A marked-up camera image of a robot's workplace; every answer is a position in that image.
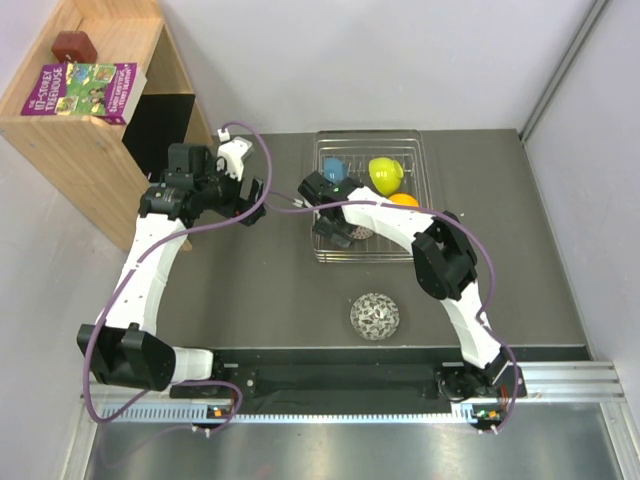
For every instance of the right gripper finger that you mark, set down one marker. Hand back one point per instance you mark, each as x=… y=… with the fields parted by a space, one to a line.
x=343 y=239
x=325 y=230

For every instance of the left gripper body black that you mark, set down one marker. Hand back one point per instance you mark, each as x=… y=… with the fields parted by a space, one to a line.
x=222 y=195

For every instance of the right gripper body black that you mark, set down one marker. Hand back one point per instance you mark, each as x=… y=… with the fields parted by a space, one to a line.
x=345 y=228

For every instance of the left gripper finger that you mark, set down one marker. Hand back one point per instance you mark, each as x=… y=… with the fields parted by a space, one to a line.
x=256 y=190
x=249 y=219

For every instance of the patterned beige upturned bowl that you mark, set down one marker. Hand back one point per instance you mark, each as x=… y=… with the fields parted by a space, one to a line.
x=361 y=233

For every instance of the blue bowl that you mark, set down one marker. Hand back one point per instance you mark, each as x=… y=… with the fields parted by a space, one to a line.
x=335 y=170

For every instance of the lime green bowl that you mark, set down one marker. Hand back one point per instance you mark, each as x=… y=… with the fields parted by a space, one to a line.
x=386 y=175

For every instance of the orange yellow bowl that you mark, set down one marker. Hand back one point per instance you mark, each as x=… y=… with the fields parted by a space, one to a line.
x=404 y=199

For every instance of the black white patterned bowl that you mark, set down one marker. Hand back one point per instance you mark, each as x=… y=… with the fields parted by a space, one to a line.
x=374 y=316

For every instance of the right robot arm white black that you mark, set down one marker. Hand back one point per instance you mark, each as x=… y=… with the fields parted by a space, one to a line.
x=444 y=263

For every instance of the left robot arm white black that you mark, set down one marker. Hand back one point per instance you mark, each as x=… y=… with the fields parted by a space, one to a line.
x=122 y=347

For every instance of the wooden shelf unit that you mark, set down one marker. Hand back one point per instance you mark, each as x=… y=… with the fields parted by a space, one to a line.
x=84 y=157

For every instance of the purple treehouse book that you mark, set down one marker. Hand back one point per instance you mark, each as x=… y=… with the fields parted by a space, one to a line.
x=109 y=92

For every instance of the dark red block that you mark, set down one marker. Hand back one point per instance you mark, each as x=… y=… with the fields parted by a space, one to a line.
x=74 y=46

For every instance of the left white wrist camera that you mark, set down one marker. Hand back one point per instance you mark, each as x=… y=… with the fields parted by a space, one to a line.
x=231 y=154

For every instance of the metal wire dish rack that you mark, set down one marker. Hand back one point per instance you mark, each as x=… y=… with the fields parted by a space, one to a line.
x=356 y=148

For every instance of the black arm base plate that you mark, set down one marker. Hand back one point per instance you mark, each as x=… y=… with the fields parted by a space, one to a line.
x=361 y=380

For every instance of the aluminium rail frame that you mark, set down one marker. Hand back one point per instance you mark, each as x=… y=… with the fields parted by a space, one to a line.
x=573 y=423

